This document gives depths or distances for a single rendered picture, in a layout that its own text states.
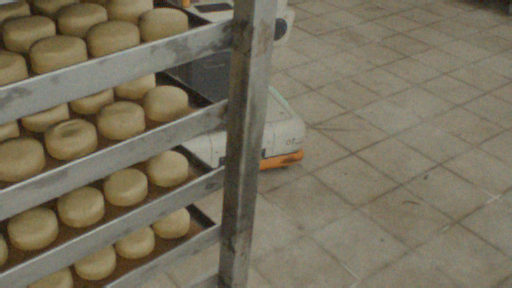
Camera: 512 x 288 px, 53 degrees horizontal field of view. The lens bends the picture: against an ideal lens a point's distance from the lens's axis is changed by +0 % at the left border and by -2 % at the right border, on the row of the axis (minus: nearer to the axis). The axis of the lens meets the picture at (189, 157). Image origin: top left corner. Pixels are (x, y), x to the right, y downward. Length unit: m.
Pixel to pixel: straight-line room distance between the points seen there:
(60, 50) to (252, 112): 0.20
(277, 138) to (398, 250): 0.69
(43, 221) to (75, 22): 0.20
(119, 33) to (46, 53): 0.07
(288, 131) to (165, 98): 1.82
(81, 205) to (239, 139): 0.18
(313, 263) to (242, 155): 1.57
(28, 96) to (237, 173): 0.26
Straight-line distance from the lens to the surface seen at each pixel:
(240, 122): 0.54
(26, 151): 0.50
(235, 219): 0.62
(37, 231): 0.55
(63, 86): 0.43
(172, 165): 0.61
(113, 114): 0.54
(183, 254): 0.64
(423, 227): 2.41
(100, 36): 0.49
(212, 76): 2.08
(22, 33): 0.51
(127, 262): 0.65
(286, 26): 2.33
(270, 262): 2.08
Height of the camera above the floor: 1.52
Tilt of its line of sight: 36 degrees down
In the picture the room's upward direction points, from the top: straight up
